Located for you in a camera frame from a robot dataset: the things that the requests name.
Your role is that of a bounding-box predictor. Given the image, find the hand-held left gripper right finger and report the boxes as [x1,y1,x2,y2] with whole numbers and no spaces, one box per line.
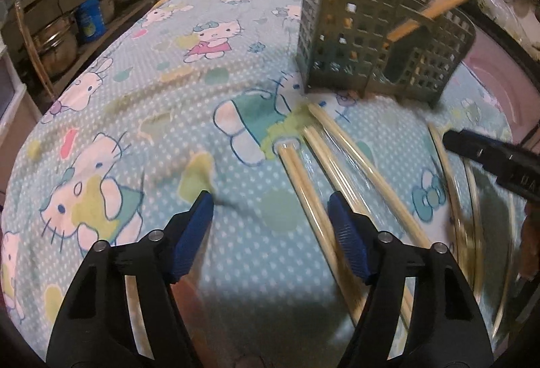
[327,191,494,368]

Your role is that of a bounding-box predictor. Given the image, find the glossy base cabinets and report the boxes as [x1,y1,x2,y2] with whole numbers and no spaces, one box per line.
[464,43,540,141]

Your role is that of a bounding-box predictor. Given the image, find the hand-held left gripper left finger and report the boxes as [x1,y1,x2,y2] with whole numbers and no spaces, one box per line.
[46,190,216,368]

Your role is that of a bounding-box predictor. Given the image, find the pile of bamboo chopsticks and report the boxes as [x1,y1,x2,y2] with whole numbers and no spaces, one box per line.
[274,102,519,347]

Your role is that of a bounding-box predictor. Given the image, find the stacked steel pots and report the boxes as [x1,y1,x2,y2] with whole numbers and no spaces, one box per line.
[36,11,81,74]

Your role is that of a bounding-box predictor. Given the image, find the blue canister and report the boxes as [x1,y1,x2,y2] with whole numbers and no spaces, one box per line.
[75,0,106,43]

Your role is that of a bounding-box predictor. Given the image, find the printed cartoon cat blanket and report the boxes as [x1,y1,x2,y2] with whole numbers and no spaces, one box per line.
[0,0,519,368]

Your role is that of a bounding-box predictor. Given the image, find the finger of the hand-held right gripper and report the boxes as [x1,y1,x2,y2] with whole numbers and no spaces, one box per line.
[442,129,513,180]

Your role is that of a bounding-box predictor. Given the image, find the plastic drawer unit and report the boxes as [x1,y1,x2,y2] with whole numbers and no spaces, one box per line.
[0,48,30,128]

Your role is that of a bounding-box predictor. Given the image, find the green perforated utensil holder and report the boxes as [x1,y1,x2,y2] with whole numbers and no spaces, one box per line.
[297,0,477,105]

